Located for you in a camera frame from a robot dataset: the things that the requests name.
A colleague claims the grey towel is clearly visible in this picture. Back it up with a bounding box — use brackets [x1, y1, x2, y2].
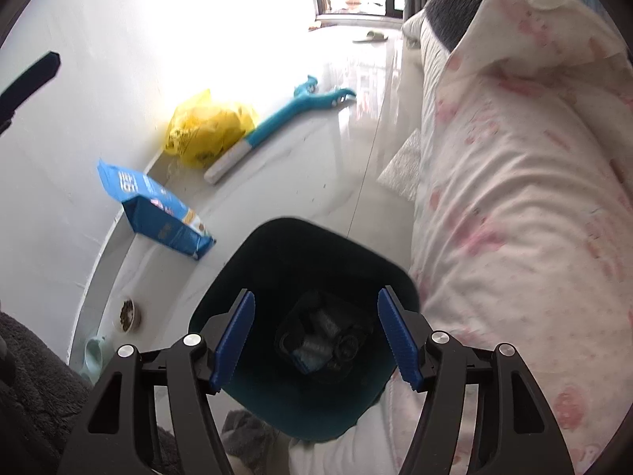
[220, 408, 298, 475]

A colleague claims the dark grey fleece cloth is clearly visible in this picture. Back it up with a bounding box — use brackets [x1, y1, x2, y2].
[0, 309, 179, 475]

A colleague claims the blue paper bag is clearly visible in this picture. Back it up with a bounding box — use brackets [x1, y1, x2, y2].
[96, 158, 217, 262]

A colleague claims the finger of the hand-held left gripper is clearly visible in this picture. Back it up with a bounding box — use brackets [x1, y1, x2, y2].
[0, 51, 61, 124]

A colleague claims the pet food bowl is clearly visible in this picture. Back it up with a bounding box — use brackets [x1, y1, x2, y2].
[111, 297, 144, 333]

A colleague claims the yellow plastic bag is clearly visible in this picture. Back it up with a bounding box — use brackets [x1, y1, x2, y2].
[163, 89, 259, 170]

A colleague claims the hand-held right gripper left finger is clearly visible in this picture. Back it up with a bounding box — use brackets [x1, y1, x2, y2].
[57, 288, 257, 475]

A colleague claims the white textured mat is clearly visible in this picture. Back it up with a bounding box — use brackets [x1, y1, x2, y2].
[377, 129, 421, 201]

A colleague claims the teal white long-handled tool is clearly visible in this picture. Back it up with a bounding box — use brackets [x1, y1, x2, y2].
[204, 74, 358, 186]

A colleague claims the pink printed blanket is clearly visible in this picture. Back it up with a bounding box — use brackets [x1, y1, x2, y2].
[386, 0, 633, 475]

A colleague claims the dark bin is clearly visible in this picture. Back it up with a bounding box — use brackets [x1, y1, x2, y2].
[188, 217, 421, 443]

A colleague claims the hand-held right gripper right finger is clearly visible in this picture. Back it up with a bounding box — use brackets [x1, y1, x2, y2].
[377, 285, 577, 475]

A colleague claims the grey blanket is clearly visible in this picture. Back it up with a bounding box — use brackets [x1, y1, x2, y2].
[425, 0, 498, 53]

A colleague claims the pale green bowl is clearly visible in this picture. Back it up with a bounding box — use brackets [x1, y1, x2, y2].
[83, 335, 112, 387]

